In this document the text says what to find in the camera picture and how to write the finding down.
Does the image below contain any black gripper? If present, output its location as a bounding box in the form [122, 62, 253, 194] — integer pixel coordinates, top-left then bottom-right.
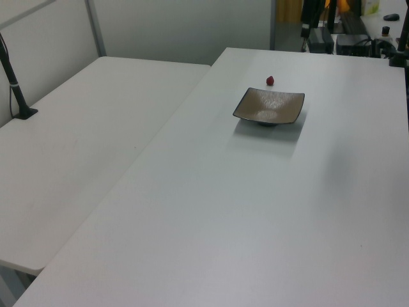
[301, 0, 321, 38]

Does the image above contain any square brown ceramic plate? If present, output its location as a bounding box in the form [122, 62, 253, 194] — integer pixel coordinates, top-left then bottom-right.
[232, 87, 305, 128]

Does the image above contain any black power supply box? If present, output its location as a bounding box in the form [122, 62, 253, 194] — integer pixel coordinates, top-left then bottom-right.
[306, 28, 334, 54]

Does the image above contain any yellow curtain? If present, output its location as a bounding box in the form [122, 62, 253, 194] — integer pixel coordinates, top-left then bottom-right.
[276, 0, 303, 24]

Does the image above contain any black vertical pole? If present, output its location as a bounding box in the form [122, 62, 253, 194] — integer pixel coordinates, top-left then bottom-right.
[325, 0, 337, 33]

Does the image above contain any black electronics box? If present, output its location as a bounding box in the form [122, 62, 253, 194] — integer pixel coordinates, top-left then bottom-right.
[336, 33, 373, 56]

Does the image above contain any green and white box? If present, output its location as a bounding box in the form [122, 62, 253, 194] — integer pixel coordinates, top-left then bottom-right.
[360, 0, 382, 16]

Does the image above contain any white side table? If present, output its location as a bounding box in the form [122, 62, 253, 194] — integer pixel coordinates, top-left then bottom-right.
[0, 56, 212, 276]

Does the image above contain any grey metal partition post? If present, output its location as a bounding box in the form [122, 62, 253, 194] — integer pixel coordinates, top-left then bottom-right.
[269, 0, 277, 51]
[85, 0, 107, 58]

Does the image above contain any black clamp camera stand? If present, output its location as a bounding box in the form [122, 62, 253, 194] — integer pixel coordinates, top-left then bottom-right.
[388, 0, 409, 68]

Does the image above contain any black camera stand with cable tie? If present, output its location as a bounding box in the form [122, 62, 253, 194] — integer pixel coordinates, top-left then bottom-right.
[0, 31, 39, 120]

